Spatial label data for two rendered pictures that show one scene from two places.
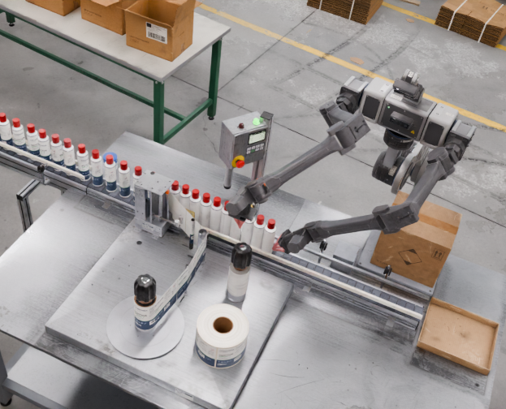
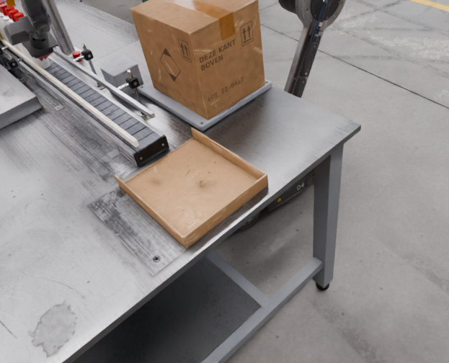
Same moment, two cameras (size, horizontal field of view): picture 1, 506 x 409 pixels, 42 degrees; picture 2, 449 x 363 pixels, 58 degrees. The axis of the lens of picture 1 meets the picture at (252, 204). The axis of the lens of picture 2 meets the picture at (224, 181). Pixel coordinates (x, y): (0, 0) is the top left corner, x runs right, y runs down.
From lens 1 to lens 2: 244 cm
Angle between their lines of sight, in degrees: 28
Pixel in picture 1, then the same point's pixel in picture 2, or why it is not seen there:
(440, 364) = (128, 216)
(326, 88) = (354, 10)
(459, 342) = (185, 193)
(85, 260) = not seen: outside the picture
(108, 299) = not seen: outside the picture
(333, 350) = (13, 172)
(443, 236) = (196, 20)
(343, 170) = (329, 72)
